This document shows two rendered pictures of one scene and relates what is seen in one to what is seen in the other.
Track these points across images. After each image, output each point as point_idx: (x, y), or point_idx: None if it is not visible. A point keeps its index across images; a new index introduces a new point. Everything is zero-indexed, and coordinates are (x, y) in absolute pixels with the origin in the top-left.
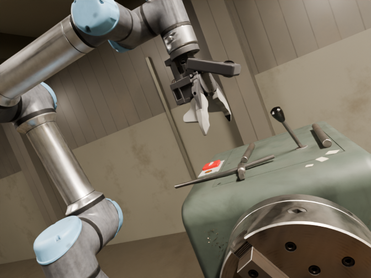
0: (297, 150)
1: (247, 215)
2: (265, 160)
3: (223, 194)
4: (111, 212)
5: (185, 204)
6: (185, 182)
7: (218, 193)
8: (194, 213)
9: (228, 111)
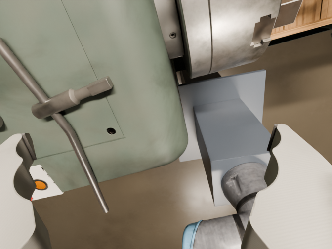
0: None
1: (210, 36)
2: (13, 54)
3: (155, 101)
4: (204, 245)
5: (173, 158)
6: (100, 199)
7: (152, 112)
8: (183, 136)
9: (17, 148)
